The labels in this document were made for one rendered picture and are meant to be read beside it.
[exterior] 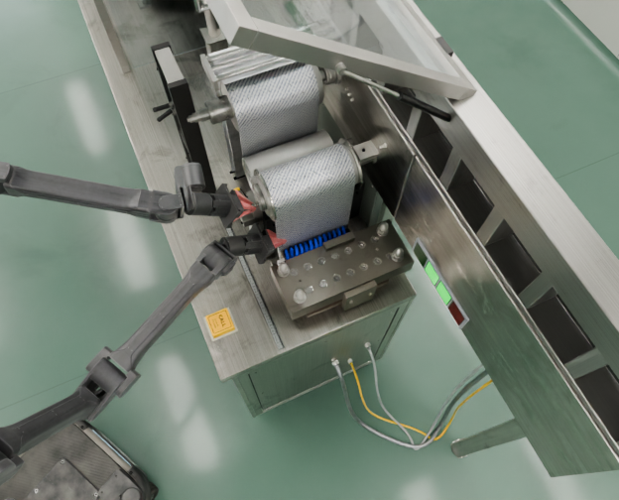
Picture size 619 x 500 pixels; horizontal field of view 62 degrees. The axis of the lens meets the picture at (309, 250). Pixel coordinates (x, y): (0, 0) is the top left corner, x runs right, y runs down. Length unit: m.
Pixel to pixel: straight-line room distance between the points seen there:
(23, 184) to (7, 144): 2.19
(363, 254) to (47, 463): 1.51
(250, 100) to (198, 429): 1.56
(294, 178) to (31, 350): 1.82
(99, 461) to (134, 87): 1.46
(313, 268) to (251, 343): 0.30
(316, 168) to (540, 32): 2.89
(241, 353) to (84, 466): 0.97
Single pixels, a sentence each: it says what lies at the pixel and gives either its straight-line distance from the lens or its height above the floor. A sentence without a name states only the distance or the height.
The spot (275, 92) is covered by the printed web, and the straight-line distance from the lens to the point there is 1.41.
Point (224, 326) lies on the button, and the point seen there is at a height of 0.92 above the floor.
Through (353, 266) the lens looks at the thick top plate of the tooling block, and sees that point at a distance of 1.53.
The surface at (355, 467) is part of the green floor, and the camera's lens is 2.43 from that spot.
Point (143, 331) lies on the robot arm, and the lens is 1.32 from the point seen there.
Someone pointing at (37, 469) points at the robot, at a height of 0.24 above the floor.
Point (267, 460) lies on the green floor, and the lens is 2.42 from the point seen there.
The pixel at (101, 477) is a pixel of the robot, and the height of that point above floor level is 0.24.
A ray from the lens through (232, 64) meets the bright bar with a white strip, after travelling 1.40.
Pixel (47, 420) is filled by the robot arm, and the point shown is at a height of 1.33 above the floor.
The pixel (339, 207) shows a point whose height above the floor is 1.15.
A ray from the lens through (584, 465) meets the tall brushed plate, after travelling 1.23.
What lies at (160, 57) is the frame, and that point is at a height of 1.44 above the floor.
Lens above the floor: 2.41
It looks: 64 degrees down
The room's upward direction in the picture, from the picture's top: 2 degrees clockwise
